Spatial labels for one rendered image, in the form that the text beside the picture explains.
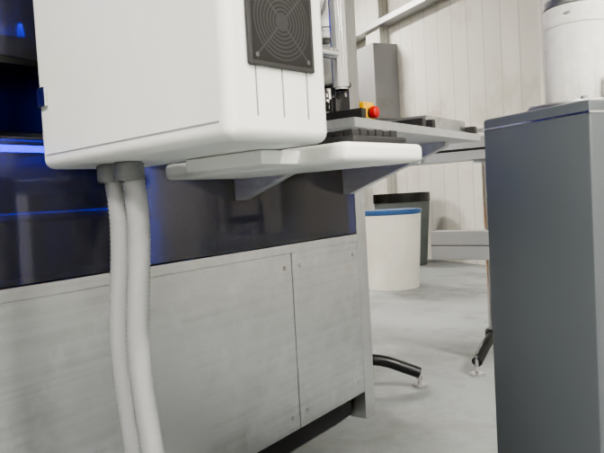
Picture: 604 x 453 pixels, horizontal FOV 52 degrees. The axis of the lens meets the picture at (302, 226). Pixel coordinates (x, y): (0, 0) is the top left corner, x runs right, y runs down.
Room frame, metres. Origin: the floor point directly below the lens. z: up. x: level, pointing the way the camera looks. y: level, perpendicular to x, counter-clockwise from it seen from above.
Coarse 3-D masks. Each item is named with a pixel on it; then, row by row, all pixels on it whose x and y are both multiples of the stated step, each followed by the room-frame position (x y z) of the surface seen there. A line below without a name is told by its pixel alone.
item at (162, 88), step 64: (64, 0) 0.99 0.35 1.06; (128, 0) 0.86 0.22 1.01; (192, 0) 0.76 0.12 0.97; (256, 0) 0.76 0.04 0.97; (64, 64) 1.00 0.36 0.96; (128, 64) 0.87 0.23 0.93; (192, 64) 0.77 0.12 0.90; (256, 64) 0.75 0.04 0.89; (320, 64) 0.84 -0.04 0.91; (64, 128) 1.01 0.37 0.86; (128, 128) 0.88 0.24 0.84; (192, 128) 0.77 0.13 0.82; (256, 128) 0.75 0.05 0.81; (320, 128) 0.84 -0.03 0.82
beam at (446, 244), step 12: (432, 240) 2.67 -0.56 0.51; (444, 240) 2.64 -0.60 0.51; (456, 240) 2.61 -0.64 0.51; (468, 240) 2.58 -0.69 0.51; (480, 240) 2.55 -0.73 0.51; (432, 252) 2.67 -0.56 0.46; (444, 252) 2.64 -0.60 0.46; (456, 252) 2.61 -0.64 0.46; (468, 252) 2.58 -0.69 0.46; (480, 252) 2.55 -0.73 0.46
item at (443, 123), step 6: (390, 120) 1.61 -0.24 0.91; (396, 120) 1.60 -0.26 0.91; (438, 120) 1.61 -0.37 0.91; (444, 120) 1.64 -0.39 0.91; (450, 120) 1.68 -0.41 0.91; (456, 120) 1.71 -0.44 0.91; (438, 126) 1.61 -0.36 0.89; (444, 126) 1.64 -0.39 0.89; (450, 126) 1.68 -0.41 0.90; (456, 126) 1.71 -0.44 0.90; (462, 126) 1.74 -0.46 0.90
